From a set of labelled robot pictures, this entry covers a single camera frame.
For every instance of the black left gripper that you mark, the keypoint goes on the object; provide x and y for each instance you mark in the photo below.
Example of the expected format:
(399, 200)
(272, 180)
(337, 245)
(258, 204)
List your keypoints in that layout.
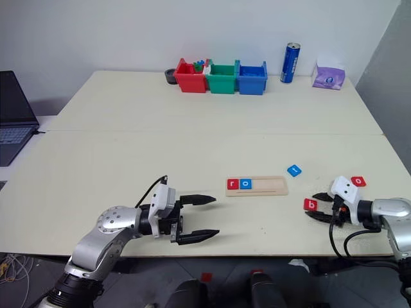
(171, 223)

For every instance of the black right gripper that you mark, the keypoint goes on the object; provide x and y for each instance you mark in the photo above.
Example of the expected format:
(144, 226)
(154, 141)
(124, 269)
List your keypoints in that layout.
(338, 213)

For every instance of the red letter b block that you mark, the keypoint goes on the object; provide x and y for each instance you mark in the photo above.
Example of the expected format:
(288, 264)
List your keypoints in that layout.
(310, 204)

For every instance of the red letter o block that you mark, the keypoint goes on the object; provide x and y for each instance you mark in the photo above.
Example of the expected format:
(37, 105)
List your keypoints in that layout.
(358, 181)

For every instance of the blue letter t block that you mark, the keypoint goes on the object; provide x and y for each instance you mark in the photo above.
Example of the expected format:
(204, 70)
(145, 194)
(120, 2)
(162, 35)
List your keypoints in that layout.
(294, 170)

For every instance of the wooden letter tray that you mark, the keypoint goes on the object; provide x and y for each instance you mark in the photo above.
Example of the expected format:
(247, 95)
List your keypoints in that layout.
(269, 186)

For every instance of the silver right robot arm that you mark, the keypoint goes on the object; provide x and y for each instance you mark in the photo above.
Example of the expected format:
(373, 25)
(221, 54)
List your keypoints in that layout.
(393, 211)

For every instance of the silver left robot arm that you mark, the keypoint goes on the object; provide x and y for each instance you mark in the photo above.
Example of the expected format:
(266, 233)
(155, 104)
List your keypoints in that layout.
(96, 240)

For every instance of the red letter r block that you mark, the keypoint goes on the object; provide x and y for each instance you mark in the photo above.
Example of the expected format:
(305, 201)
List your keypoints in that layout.
(233, 184)

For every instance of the blue letter o block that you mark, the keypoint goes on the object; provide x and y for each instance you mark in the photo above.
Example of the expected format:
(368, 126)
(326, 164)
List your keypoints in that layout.
(245, 183)

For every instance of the white crumpled paper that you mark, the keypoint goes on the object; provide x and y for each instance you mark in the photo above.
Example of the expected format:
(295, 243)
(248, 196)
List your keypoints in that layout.
(298, 264)

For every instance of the dark rounded shape red top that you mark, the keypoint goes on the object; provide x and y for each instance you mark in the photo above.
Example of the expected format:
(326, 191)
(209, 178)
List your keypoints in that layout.
(265, 290)

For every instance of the purple tissue pack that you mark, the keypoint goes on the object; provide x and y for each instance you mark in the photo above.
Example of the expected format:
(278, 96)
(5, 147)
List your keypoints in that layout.
(327, 77)

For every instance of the red plastic bin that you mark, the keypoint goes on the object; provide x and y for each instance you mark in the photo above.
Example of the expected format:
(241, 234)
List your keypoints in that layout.
(189, 81)

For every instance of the green plastic bin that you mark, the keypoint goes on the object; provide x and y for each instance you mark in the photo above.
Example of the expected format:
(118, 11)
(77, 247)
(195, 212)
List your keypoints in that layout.
(221, 83)

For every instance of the blue plastic bin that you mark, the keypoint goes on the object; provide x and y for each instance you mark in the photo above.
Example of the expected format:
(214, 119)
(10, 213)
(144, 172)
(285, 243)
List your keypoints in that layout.
(252, 83)

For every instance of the black tape roll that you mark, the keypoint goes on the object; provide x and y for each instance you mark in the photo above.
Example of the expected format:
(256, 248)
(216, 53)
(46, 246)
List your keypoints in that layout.
(169, 76)

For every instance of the blue drink can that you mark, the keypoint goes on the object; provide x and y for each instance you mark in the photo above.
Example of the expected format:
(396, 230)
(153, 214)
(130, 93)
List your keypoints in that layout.
(290, 64)

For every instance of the green toy brick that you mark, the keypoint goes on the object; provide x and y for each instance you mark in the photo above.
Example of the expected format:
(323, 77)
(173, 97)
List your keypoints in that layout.
(197, 67)

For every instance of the blue toy brick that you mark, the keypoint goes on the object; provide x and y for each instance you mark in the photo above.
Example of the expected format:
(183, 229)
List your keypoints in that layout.
(201, 61)

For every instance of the red toy brick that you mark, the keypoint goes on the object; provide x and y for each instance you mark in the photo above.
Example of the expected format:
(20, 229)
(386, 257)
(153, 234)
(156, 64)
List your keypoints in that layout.
(209, 61)

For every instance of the dark laptop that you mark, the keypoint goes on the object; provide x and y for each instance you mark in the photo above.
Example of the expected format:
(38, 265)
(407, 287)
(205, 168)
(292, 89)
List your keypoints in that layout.
(14, 106)

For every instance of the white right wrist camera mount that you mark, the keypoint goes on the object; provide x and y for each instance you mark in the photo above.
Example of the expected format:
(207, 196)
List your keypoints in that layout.
(345, 189)

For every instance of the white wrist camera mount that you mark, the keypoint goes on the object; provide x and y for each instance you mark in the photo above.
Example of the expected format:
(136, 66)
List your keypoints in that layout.
(345, 189)
(162, 200)

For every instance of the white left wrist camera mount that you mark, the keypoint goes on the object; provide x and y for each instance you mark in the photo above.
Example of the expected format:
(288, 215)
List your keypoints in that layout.
(162, 200)

